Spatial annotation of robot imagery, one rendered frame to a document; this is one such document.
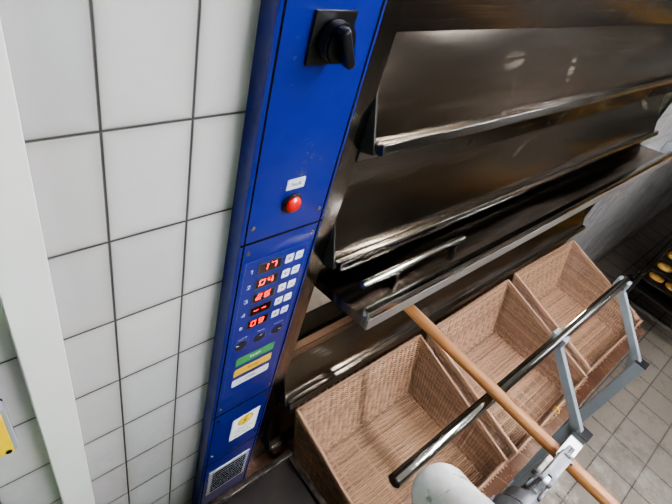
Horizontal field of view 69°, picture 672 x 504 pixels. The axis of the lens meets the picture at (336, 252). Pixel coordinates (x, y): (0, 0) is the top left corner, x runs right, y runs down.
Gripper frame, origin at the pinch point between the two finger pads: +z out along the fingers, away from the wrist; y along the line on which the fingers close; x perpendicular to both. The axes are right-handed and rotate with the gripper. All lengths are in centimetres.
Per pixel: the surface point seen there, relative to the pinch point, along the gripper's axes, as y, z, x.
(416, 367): 47, 28, -46
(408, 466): 1.7, -30.3, -19.0
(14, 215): -54, -81, -53
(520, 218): -21, 35, -46
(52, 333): -35, -80, -53
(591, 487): -0.8, -1.1, 7.7
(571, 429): 26.5, 37.3, 0.8
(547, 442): -1.1, -0.9, -3.7
